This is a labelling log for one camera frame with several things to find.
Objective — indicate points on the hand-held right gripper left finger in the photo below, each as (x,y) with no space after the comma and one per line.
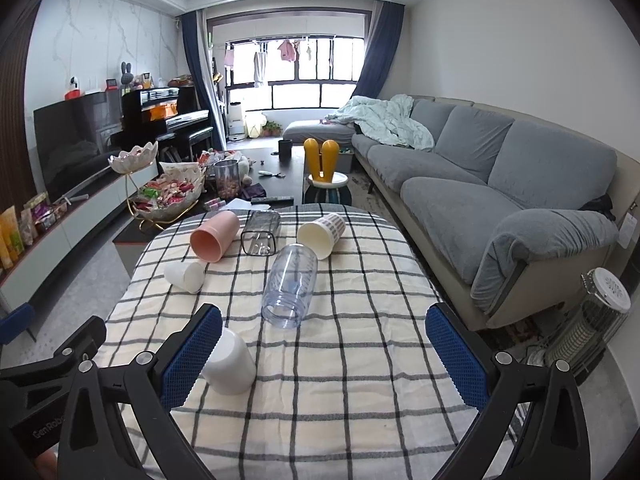
(190,355)

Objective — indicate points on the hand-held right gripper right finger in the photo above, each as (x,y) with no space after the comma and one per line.
(457,355)

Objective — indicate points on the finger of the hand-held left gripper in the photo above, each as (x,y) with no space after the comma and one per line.
(82,335)
(15,322)

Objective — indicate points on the clear bluish plastic bottle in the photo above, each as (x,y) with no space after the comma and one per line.
(290,285)

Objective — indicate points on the large white cup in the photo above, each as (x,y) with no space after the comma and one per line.
(232,365)

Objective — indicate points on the small white cup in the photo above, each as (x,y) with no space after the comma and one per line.
(185,276)

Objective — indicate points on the pink cup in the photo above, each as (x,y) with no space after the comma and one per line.
(215,237)

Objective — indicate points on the clear square cup black rim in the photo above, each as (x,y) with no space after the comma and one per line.
(260,235)

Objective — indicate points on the cream dotted cup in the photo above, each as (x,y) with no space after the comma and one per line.
(320,235)

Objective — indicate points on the person's left hand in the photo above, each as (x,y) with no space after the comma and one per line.
(47,467)

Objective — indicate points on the row of snack packets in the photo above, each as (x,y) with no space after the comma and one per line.
(25,230)

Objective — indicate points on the white television cabinet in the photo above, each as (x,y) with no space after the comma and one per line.
(75,240)

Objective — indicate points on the white electric heater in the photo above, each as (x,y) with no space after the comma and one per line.
(585,330)

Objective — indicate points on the checked tablecloth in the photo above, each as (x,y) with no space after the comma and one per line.
(325,360)

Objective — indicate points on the white paper sheet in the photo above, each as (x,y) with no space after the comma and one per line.
(237,205)

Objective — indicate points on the grey sofa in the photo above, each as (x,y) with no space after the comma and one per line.
(450,195)

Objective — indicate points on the white two-tier snack stand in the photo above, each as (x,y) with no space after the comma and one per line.
(170,195)

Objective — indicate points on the black remote control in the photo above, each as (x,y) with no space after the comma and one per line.
(272,199)

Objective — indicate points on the clear jar of nuts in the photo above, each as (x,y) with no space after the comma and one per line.
(226,180)

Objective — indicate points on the black television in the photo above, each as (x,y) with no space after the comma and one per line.
(75,145)

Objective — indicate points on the dark cloth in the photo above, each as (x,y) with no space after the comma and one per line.
(597,207)

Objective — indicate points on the dark coffee table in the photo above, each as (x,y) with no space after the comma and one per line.
(280,172)

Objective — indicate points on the black piano bench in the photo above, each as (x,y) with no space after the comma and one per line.
(192,137)

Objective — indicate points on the yellow rabbit-ear stool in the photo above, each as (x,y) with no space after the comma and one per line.
(325,160)

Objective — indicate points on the white air purifier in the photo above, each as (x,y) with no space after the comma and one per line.
(237,120)

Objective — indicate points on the potted plant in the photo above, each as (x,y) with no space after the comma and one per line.
(272,129)

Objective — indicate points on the light green blanket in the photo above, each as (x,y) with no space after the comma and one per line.
(390,120)

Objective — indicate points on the black piano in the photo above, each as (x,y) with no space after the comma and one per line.
(150,97)

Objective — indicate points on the grey rabbit figure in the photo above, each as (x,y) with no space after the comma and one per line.
(127,76)

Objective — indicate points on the white hanging garment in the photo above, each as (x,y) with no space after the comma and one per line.
(259,69)

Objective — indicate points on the blue curtain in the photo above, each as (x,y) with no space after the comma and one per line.
(192,55)
(382,50)

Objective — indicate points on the black-framed window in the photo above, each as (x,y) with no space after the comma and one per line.
(300,72)

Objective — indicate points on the pink hanging garment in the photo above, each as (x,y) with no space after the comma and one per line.
(287,50)

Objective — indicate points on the white camera on red box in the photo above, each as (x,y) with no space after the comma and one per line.
(74,87)

